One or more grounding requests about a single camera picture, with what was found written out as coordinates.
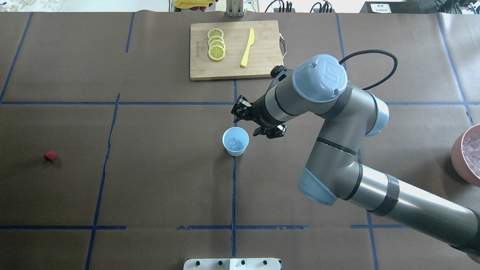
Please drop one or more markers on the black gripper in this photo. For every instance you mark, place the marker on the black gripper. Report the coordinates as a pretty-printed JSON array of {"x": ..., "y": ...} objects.
[{"x": 259, "y": 113}]

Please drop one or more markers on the clear ice cube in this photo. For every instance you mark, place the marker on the clear ice cube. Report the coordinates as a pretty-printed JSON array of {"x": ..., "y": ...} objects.
[{"x": 235, "y": 145}]

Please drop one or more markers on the red strawberry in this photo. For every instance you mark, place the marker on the red strawberry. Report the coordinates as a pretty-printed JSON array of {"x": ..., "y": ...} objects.
[{"x": 50, "y": 156}]

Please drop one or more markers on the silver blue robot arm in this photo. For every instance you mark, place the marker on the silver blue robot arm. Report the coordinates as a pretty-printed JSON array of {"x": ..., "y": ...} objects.
[{"x": 320, "y": 86}]

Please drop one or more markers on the light blue plastic cup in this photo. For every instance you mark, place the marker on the light blue plastic cup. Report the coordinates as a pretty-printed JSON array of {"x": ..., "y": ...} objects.
[{"x": 238, "y": 133}]

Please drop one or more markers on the pink bowl of ice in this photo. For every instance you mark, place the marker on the pink bowl of ice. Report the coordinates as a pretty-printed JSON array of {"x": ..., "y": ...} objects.
[{"x": 465, "y": 155}]

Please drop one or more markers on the yellow plastic knife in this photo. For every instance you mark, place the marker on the yellow plastic knife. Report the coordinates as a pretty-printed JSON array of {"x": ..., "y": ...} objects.
[{"x": 250, "y": 42}]

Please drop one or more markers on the wooden cutting board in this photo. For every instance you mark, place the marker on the wooden cutting board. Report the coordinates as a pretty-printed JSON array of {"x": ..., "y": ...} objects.
[{"x": 265, "y": 53}]

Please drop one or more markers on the lemon slice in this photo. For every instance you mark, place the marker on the lemon slice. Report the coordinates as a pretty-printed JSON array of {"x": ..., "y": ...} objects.
[
  {"x": 216, "y": 54},
  {"x": 217, "y": 46},
  {"x": 215, "y": 32},
  {"x": 214, "y": 38}
]

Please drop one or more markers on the black orange connector strip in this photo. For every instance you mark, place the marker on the black orange connector strip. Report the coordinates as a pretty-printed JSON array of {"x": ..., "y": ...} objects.
[
  {"x": 285, "y": 6},
  {"x": 322, "y": 7}
]

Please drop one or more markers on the yellow cloth toy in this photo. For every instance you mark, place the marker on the yellow cloth toy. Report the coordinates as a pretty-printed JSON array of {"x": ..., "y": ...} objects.
[{"x": 193, "y": 4}]

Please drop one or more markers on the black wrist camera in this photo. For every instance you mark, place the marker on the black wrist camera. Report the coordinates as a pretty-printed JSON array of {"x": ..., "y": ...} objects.
[{"x": 277, "y": 71}]

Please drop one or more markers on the aluminium frame post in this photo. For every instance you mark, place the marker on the aluminium frame post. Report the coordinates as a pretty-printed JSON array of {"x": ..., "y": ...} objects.
[{"x": 235, "y": 8}]

